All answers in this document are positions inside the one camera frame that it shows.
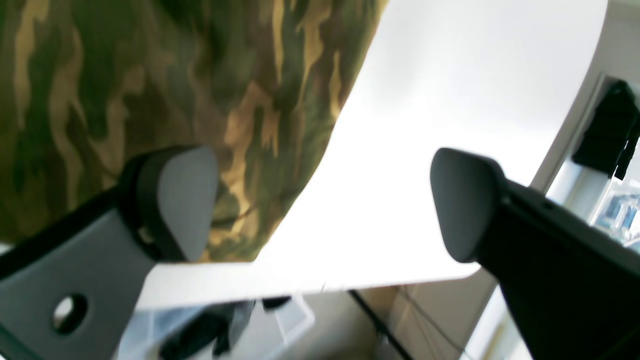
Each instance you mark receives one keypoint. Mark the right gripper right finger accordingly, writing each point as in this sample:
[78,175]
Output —
[572,292]

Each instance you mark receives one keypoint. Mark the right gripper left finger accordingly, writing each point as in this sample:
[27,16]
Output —
[68,292]

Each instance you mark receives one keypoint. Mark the camouflage t-shirt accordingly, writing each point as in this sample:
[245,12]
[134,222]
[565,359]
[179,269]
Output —
[88,85]

